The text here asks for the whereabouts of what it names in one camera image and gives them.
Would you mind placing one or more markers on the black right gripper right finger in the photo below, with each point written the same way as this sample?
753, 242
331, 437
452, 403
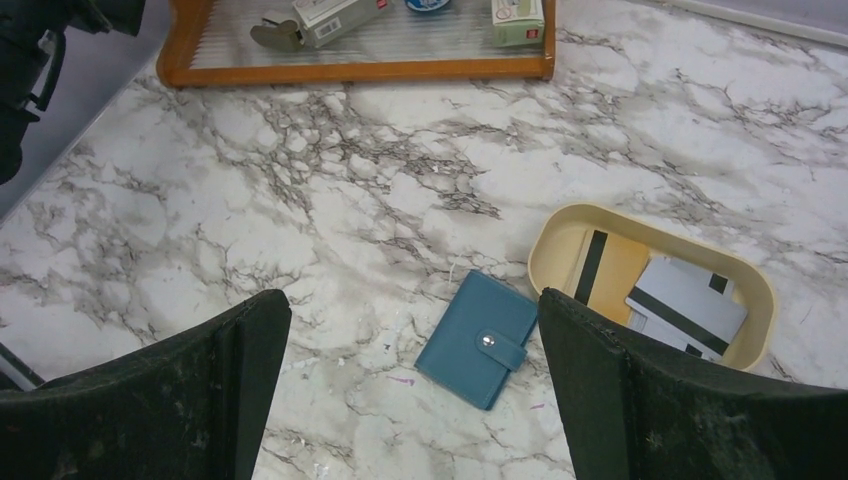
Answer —
635, 408

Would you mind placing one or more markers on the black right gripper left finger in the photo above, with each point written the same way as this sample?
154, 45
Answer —
192, 406

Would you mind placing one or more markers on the grey card upper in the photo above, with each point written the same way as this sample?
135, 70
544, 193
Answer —
689, 305

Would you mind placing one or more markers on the green white small box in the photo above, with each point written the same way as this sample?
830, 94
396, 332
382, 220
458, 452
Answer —
517, 22

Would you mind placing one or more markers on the orange wooden shelf rack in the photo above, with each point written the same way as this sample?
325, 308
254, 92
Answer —
188, 18

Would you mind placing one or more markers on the olive tape dispenser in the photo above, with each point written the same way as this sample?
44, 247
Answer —
279, 32

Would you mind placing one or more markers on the cream oval tray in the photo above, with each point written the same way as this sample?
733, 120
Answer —
553, 262

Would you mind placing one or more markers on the gold card with stripe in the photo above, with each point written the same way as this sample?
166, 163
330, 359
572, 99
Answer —
606, 269

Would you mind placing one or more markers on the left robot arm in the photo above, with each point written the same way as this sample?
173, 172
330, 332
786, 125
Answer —
33, 47

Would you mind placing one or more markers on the grey stapler box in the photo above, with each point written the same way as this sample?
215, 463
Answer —
323, 21

